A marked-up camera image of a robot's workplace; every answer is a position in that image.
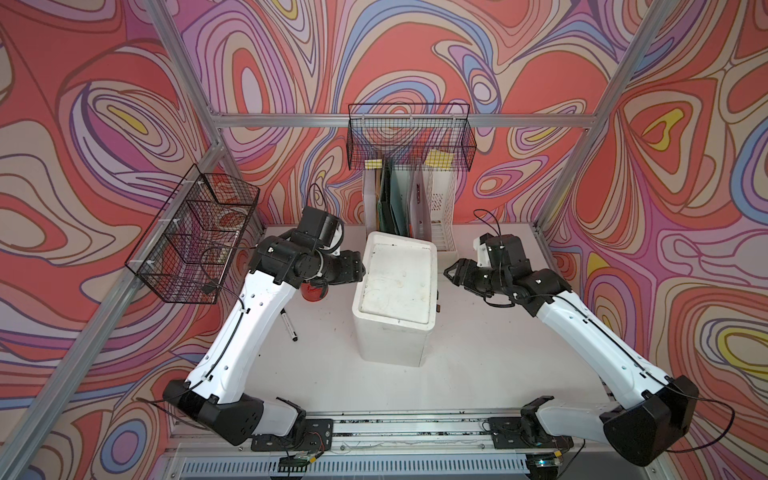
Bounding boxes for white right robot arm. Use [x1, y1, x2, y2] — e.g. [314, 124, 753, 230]
[444, 259, 699, 467]

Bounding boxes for white plastic file organizer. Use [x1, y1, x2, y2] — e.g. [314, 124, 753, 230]
[362, 169, 457, 254]

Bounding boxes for black wire basket on left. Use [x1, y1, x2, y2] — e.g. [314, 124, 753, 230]
[125, 165, 260, 305]

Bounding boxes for yellow sticky note pad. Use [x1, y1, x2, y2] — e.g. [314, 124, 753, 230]
[423, 149, 454, 171]

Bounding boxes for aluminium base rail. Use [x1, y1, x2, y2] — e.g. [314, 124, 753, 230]
[150, 410, 679, 479]

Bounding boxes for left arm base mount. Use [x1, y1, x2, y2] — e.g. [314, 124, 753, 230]
[250, 398, 334, 454]

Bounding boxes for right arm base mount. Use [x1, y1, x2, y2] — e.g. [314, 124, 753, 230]
[484, 395, 574, 451]

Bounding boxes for black white marker pen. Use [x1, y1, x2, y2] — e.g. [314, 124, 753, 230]
[280, 310, 298, 342]

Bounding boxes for small yellow sticky notes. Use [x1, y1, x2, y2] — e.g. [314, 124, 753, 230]
[364, 159, 383, 170]

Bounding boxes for black wire basket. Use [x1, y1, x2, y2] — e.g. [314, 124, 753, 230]
[346, 101, 477, 171]
[125, 165, 260, 305]

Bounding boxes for white drawer cabinet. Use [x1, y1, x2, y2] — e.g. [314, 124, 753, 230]
[352, 231, 438, 367]

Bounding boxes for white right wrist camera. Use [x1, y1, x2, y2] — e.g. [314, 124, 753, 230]
[473, 233, 494, 268]

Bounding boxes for black wire basket at back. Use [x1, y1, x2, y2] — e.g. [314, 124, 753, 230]
[346, 101, 477, 171]

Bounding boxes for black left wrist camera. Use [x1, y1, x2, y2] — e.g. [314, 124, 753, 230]
[292, 206, 344, 253]

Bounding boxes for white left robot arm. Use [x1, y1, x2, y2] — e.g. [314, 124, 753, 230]
[162, 233, 365, 446]

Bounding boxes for red metal bucket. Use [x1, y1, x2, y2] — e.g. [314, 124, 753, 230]
[300, 283, 328, 302]

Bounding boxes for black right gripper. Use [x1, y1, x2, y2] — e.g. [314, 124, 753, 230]
[442, 258, 509, 297]

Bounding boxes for green folders in organizer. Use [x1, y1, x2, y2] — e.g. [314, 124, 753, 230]
[376, 163, 410, 237]

